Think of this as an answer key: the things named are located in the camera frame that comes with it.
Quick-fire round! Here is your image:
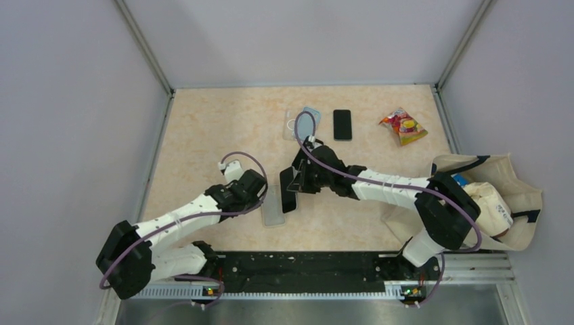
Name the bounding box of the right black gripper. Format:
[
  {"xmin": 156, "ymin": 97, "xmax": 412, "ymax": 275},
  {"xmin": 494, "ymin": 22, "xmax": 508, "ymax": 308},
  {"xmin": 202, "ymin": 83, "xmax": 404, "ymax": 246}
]
[{"xmin": 289, "ymin": 159, "xmax": 334, "ymax": 194}]

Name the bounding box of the black phone white edge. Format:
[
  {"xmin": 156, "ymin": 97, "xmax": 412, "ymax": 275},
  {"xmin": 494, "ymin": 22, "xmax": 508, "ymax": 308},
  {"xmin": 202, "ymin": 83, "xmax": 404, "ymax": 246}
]
[{"xmin": 280, "ymin": 167, "xmax": 297, "ymax": 214}]

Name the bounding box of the frosted clear phone case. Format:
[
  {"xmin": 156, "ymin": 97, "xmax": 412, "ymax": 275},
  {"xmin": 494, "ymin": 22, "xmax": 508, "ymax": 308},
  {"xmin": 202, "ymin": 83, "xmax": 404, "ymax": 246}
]
[{"xmin": 261, "ymin": 186, "xmax": 286, "ymax": 228}]

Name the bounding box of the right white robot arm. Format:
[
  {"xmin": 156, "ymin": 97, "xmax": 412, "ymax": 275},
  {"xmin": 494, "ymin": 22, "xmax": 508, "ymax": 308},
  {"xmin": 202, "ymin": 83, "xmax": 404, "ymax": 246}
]
[{"xmin": 288, "ymin": 136, "xmax": 482, "ymax": 279}]

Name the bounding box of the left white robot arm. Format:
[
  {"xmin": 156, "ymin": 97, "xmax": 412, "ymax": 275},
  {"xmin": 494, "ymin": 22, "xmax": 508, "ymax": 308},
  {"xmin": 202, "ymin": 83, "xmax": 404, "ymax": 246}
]
[{"xmin": 95, "ymin": 169, "xmax": 267, "ymax": 299}]

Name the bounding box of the black phone right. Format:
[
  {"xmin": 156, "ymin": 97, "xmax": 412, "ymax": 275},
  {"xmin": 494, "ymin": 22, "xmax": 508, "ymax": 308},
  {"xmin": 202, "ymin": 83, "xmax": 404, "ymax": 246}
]
[{"xmin": 333, "ymin": 110, "xmax": 353, "ymax": 141}]

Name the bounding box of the colourful snack packet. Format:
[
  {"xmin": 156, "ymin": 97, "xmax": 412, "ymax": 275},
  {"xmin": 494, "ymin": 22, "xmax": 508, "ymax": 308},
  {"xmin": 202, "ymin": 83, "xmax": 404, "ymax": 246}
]
[{"xmin": 378, "ymin": 108, "xmax": 428, "ymax": 146}]

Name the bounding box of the blue box in bag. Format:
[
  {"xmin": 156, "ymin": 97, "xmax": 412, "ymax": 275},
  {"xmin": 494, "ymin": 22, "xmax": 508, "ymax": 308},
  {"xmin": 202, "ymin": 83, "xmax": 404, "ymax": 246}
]
[{"xmin": 452, "ymin": 173, "xmax": 470, "ymax": 187}]

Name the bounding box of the white paper wrapped bundle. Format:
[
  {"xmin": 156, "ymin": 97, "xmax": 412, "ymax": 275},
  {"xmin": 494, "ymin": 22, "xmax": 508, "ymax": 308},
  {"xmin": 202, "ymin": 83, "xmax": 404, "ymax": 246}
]
[{"xmin": 463, "ymin": 182, "xmax": 514, "ymax": 238}]

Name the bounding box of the beige tote bag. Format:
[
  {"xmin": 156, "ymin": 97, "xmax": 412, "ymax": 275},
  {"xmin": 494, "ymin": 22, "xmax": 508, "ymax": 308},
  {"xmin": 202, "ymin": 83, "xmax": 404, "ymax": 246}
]
[{"xmin": 421, "ymin": 154, "xmax": 542, "ymax": 251}]

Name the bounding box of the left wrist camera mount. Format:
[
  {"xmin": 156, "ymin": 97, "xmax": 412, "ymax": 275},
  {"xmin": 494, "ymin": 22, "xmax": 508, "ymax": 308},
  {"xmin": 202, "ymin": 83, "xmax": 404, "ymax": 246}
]
[{"xmin": 218, "ymin": 160, "xmax": 244, "ymax": 183}]

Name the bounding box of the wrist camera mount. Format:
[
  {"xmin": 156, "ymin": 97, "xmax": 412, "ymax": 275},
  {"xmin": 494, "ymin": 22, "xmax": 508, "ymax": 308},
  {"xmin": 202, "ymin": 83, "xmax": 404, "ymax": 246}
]
[
  {"xmin": 218, "ymin": 160, "xmax": 244, "ymax": 183},
  {"xmin": 303, "ymin": 135, "xmax": 324, "ymax": 152}
]

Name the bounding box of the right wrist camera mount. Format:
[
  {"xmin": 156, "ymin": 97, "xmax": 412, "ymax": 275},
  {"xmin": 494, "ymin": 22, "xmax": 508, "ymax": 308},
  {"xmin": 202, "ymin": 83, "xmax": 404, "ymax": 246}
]
[{"xmin": 303, "ymin": 135, "xmax": 324, "ymax": 152}]

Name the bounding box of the clear case with ring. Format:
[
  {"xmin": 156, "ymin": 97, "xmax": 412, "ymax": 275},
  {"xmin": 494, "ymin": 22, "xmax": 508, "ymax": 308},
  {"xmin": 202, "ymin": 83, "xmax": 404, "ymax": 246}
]
[{"xmin": 282, "ymin": 110, "xmax": 303, "ymax": 141}]

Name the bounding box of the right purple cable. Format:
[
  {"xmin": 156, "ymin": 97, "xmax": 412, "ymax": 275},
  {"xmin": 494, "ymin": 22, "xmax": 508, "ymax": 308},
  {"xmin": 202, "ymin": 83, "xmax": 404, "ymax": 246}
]
[{"xmin": 294, "ymin": 111, "xmax": 483, "ymax": 307}]

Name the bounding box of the purple cable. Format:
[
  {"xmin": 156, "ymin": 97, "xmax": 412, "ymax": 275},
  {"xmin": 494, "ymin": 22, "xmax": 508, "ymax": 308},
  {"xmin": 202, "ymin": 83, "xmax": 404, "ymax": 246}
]
[
  {"xmin": 294, "ymin": 111, "xmax": 483, "ymax": 307},
  {"xmin": 99, "ymin": 151, "xmax": 269, "ymax": 290}
]

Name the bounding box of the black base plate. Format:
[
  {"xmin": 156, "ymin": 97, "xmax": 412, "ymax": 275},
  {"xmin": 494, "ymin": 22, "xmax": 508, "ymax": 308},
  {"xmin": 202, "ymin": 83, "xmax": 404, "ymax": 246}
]
[{"xmin": 199, "ymin": 251, "xmax": 440, "ymax": 294}]

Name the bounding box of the grey slotted cable duct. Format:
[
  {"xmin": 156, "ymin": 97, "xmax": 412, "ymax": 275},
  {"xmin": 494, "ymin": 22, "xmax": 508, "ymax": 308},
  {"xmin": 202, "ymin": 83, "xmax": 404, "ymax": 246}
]
[{"xmin": 133, "ymin": 283, "xmax": 424, "ymax": 301}]

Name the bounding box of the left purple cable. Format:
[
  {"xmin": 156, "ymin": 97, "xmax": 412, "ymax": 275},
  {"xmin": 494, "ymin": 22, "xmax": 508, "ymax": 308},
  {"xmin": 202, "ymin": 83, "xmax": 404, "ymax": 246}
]
[{"xmin": 99, "ymin": 151, "xmax": 269, "ymax": 290}]

